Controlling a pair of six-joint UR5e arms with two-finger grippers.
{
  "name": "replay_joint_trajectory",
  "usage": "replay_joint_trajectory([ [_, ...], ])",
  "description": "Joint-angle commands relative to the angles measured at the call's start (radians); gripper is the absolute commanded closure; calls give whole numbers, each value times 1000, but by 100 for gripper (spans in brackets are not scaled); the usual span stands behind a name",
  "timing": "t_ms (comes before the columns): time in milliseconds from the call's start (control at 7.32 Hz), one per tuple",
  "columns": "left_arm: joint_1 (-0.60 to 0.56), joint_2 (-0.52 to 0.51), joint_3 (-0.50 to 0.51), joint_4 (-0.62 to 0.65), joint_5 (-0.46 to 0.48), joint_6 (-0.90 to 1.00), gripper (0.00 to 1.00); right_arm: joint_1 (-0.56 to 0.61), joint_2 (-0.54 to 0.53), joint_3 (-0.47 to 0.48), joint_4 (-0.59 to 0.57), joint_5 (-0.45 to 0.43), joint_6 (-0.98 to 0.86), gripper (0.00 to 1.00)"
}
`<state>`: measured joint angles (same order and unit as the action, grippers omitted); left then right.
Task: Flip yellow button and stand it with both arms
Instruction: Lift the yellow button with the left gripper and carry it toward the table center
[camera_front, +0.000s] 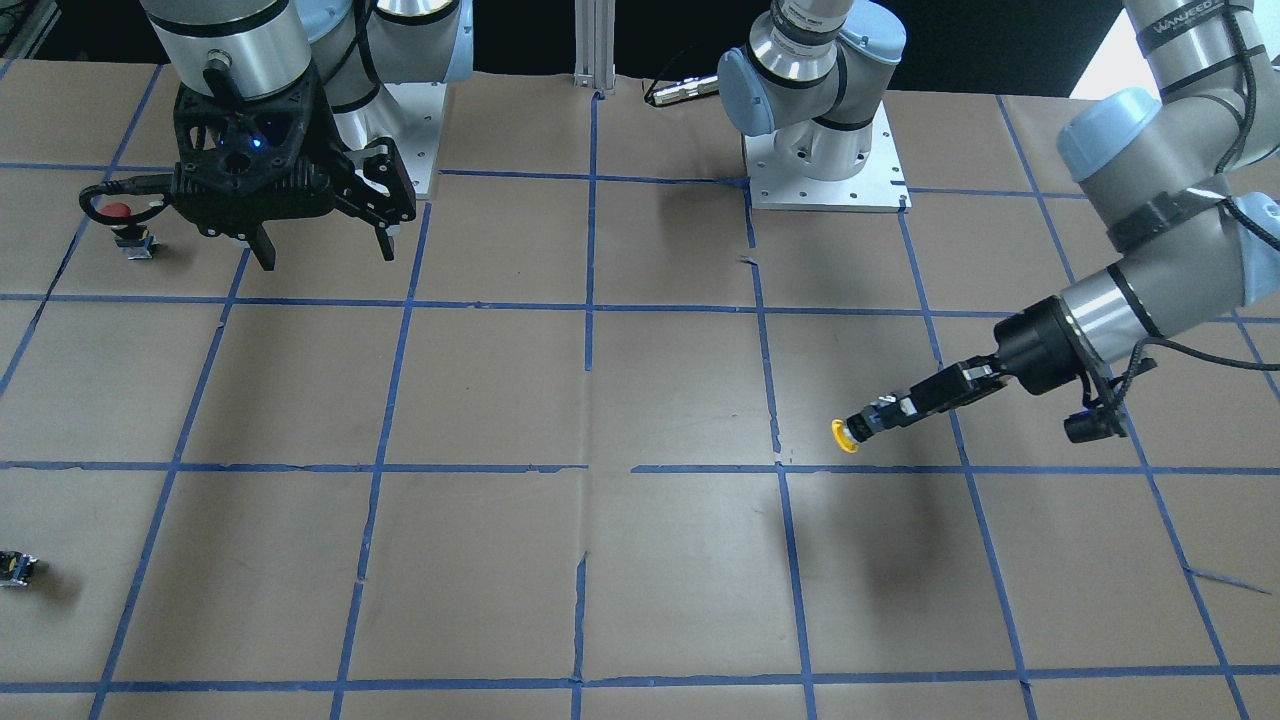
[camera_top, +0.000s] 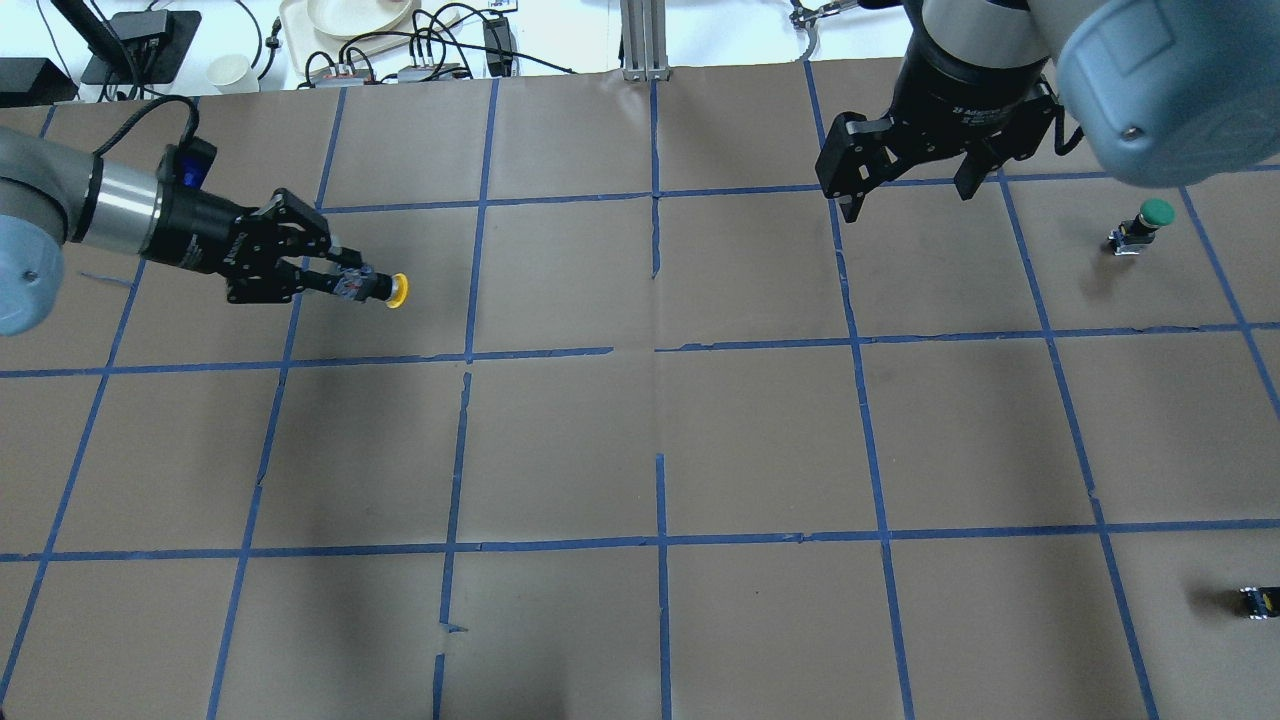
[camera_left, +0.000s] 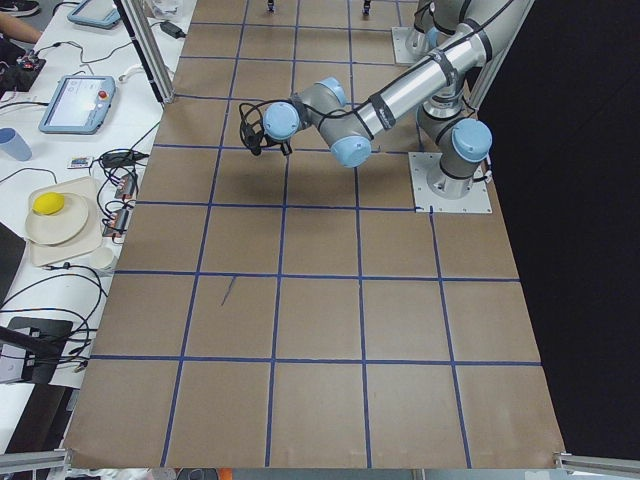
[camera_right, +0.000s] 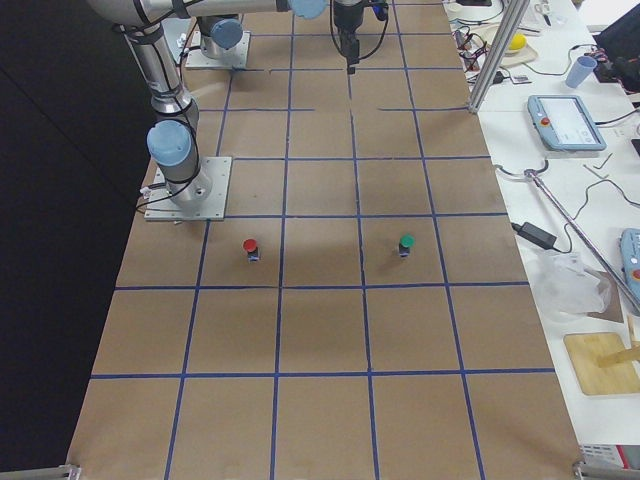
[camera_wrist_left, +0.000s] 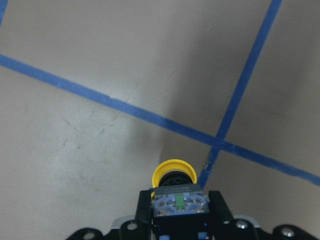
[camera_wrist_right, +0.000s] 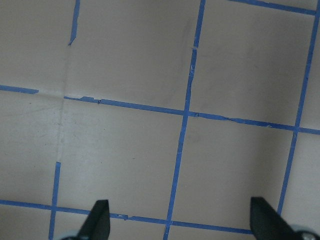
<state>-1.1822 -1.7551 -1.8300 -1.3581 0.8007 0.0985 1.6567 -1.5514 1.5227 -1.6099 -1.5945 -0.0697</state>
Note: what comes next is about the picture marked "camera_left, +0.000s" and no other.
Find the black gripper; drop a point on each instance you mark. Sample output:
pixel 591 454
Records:
pixel 285 148

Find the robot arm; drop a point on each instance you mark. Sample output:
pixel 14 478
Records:
pixel 476 33
pixel 432 19

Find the black power adapter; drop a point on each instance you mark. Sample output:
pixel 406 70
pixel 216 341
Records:
pixel 172 30

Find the blue teach pendant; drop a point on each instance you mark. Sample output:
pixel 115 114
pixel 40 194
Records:
pixel 79 105
pixel 101 14

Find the white paper cup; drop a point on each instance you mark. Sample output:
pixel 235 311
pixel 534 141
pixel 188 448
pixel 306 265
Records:
pixel 103 260

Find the beige square tray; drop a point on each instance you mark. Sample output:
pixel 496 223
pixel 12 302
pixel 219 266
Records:
pixel 89 238

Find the yellow sponge ball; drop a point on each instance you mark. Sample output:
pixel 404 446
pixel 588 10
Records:
pixel 49 203

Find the beige round plate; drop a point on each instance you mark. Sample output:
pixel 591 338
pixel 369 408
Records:
pixel 61 227

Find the light blue cup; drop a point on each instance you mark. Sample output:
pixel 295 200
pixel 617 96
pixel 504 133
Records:
pixel 13 144

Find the aluminium frame post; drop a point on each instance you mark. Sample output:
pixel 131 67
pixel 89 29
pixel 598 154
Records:
pixel 140 33

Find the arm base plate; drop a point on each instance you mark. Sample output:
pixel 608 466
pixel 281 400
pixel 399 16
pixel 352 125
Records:
pixel 436 192
pixel 405 45

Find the black camera stand base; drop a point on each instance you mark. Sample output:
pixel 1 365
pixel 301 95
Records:
pixel 31 349

